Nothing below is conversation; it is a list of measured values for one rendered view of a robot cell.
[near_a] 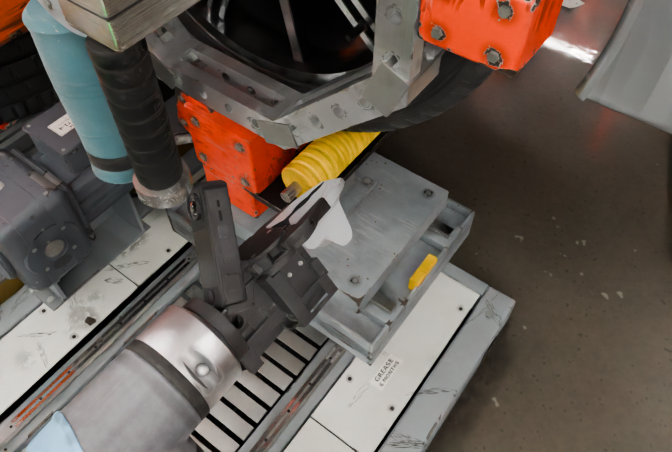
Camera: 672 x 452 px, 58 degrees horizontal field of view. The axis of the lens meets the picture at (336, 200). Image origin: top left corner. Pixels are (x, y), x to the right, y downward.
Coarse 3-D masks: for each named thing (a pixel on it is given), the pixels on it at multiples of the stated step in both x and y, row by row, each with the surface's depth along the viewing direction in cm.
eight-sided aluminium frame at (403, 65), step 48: (384, 0) 50; (192, 48) 81; (384, 48) 54; (432, 48) 56; (192, 96) 80; (240, 96) 75; (288, 96) 75; (336, 96) 62; (384, 96) 57; (288, 144) 73
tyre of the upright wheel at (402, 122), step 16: (192, 32) 86; (208, 32) 84; (224, 48) 84; (448, 64) 61; (464, 64) 60; (288, 80) 80; (432, 80) 64; (448, 80) 63; (464, 80) 61; (480, 80) 61; (416, 96) 67; (432, 96) 66; (448, 96) 64; (464, 96) 65; (400, 112) 70; (416, 112) 69; (432, 112) 68; (352, 128) 78; (368, 128) 76; (384, 128) 74
